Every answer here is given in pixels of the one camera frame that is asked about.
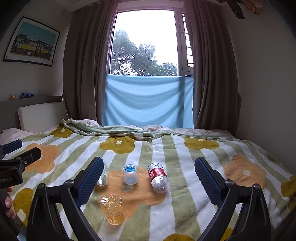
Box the window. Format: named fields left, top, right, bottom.
left=108, top=9, right=195, bottom=77

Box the light blue cloth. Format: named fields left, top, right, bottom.
left=102, top=75, right=194, bottom=128

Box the clear cup blue label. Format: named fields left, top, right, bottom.
left=123, top=164, right=139, bottom=185

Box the striped flower blanket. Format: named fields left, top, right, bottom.
left=0, top=119, right=296, bottom=241

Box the brown curtain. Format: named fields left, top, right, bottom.
left=62, top=0, right=119, bottom=127
left=185, top=0, right=242, bottom=137

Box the framed town picture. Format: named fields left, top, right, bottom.
left=3, top=16, right=61, bottom=67

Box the grey bed headboard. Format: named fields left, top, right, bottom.
left=0, top=95, right=70, bottom=131

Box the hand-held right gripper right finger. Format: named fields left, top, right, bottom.
left=194, top=157, right=271, bottom=241

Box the clear cup green label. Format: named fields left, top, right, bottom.
left=96, top=162, right=109, bottom=186

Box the white headboard cushion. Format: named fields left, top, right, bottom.
left=18, top=101, right=70, bottom=131

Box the yellow label plastic bottle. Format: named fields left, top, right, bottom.
left=100, top=195, right=125, bottom=225

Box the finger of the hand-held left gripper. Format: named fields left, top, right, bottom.
left=0, top=146, right=42, bottom=174
left=0, top=139, right=23, bottom=160

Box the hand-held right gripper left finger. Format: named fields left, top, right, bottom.
left=27, top=157, right=104, bottom=241

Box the red label plastic bottle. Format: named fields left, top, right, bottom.
left=147, top=163, right=170, bottom=193

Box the person's left hand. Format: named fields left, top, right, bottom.
left=4, top=186, right=16, bottom=219

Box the dark hanging decoration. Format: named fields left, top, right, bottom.
left=225, top=0, right=263, bottom=20

